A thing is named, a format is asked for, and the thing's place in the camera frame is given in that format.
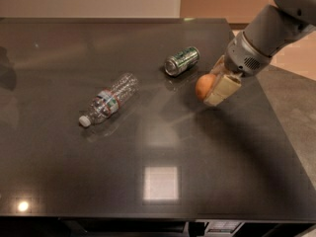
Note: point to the grey device under table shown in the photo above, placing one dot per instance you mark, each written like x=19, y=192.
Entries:
x=223, y=227

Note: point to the clear plastic water bottle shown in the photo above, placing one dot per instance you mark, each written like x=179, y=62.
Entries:
x=110, y=100

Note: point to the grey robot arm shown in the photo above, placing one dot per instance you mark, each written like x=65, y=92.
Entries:
x=276, y=26

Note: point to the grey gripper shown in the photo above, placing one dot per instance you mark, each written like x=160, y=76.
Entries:
x=241, y=57

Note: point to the orange fruit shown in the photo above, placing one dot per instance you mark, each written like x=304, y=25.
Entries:
x=204, y=84

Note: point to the green silver soda can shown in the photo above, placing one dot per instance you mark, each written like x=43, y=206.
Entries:
x=181, y=61

